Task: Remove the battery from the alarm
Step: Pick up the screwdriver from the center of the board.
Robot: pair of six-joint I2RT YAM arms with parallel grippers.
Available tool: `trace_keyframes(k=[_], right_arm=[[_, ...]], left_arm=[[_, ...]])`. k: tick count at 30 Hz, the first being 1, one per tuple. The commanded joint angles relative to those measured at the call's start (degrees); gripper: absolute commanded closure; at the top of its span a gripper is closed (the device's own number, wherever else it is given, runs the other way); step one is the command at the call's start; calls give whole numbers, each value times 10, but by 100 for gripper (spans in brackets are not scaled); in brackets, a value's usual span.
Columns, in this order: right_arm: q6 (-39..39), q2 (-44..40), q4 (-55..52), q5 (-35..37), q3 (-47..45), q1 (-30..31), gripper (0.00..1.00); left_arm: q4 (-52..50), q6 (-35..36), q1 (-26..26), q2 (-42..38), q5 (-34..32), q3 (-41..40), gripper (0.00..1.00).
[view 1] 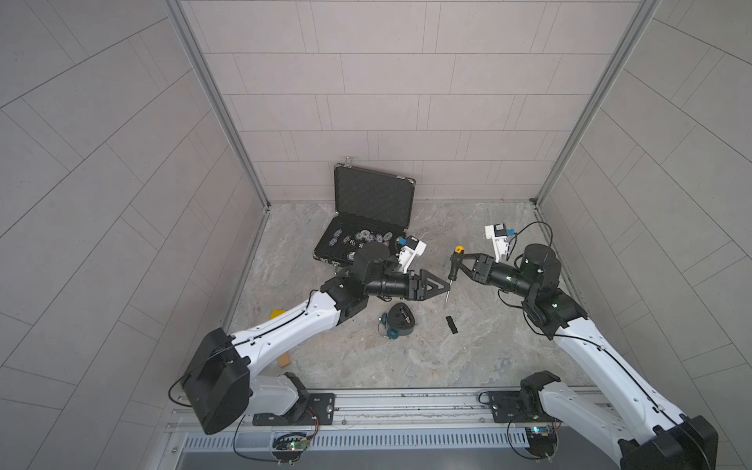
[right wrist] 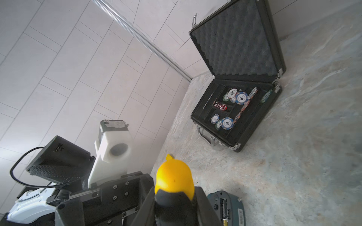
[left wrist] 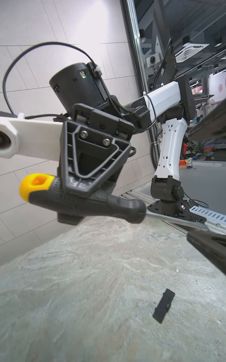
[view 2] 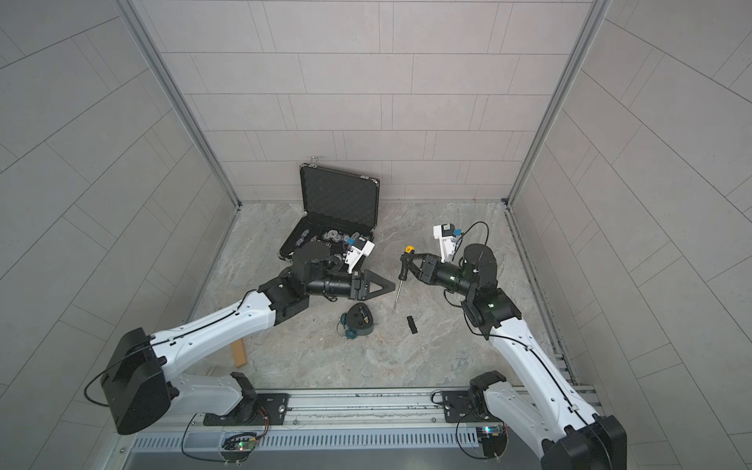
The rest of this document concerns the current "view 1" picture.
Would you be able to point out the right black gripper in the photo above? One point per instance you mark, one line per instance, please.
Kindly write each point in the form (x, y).
(482, 269)

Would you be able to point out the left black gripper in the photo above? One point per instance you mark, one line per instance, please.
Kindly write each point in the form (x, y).
(413, 289)

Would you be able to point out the black handled screwdriver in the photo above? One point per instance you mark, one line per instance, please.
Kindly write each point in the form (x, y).
(452, 276)

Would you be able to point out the black battery cover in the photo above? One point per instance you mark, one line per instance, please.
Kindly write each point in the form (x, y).
(451, 324)

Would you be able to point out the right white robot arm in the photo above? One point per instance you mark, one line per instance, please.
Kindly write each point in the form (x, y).
(646, 430)

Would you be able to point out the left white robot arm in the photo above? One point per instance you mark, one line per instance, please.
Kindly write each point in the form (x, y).
(223, 381)

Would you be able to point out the open black poker chip case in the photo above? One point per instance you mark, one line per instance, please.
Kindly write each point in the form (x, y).
(370, 206)

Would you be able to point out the wooden block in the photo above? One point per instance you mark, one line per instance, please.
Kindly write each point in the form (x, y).
(284, 360)

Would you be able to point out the right circuit board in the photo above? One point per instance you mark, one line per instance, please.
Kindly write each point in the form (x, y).
(542, 442)

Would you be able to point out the circuit board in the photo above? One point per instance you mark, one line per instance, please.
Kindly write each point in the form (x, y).
(291, 442)
(542, 442)

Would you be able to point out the left circuit board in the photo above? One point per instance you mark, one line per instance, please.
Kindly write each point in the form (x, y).
(291, 442)

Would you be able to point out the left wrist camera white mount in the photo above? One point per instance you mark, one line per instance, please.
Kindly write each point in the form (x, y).
(410, 248)

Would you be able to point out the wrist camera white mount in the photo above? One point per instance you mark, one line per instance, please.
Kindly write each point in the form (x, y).
(410, 248)
(501, 237)

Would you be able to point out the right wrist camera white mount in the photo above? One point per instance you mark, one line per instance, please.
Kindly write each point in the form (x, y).
(501, 237)

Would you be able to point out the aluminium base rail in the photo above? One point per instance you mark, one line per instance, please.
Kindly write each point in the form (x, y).
(411, 405)

